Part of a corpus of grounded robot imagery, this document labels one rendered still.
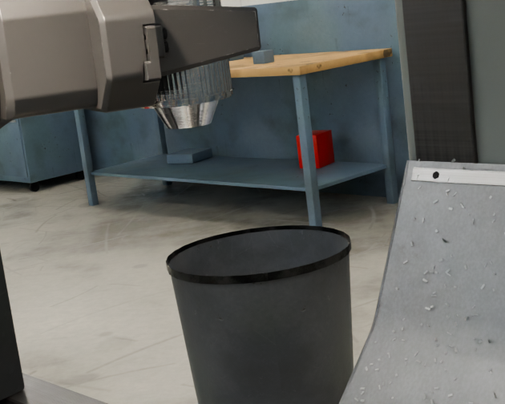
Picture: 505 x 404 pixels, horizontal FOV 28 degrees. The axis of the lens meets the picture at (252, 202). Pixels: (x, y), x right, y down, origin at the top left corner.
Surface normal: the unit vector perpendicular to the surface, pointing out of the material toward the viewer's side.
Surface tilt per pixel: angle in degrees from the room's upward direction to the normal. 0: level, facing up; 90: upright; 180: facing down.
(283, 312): 93
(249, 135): 90
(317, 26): 90
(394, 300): 63
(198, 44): 90
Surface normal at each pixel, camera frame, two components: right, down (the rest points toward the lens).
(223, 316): -0.44, 0.30
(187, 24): 0.42, 0.13
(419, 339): -0.64, -0.43
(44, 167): 0.69, 0.07
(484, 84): -0.72, 0.22
